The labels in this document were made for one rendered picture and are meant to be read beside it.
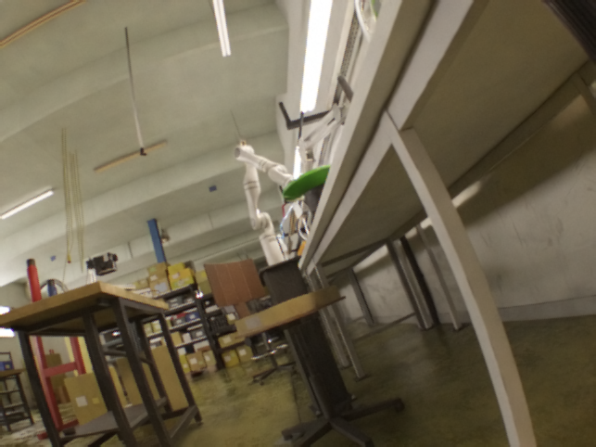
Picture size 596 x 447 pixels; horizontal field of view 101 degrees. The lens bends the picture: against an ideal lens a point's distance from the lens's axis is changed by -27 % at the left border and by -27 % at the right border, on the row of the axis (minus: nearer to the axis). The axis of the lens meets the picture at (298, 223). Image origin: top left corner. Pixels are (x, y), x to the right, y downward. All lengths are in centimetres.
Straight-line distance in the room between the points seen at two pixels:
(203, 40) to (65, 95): 188
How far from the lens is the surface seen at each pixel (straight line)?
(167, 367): 275
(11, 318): 189
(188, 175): 714
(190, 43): 438
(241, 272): 165
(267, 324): 126
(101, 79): 450
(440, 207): 64
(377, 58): 57
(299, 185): 137
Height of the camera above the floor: 57
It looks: 14 degrees up
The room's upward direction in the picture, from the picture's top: 22 degrees counter-clockwise
